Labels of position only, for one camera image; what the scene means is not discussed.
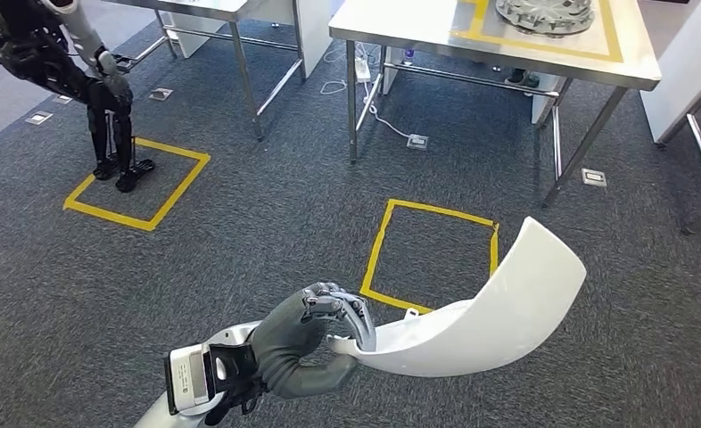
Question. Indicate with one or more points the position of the white power strip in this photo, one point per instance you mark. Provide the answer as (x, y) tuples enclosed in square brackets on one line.
[(363, 69)]

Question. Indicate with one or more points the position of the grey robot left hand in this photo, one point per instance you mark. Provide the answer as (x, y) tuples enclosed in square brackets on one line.
[(291, 348)]

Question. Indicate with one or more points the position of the black humanoid robot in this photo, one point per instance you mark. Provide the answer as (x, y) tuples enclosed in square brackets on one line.
[(108, 100)]

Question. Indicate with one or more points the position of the yellow tape double rectangle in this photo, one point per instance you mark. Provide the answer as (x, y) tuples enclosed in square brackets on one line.
[(479, 18)]

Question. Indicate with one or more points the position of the steel workbench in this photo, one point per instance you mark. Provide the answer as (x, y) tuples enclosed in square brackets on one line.
[(409, 29)]

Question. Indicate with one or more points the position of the metal floor socket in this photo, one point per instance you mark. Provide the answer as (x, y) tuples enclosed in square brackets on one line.
[(62, 100), (417, 142), (161, 94), (38, 118), (594, 178)]

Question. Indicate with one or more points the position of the silver wheel cover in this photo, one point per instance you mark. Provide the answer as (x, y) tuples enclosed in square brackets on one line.
[(539, 15)]

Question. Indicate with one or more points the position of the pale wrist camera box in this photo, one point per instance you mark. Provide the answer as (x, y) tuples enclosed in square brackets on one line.
[(188, 378)]

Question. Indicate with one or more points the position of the yellow floor tape square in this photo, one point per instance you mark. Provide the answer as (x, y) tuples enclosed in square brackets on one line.
[(108, 216), (377, 247)]

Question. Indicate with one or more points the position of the white curved plastic part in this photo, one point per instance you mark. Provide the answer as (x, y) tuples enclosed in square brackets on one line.
[(504, 319)]

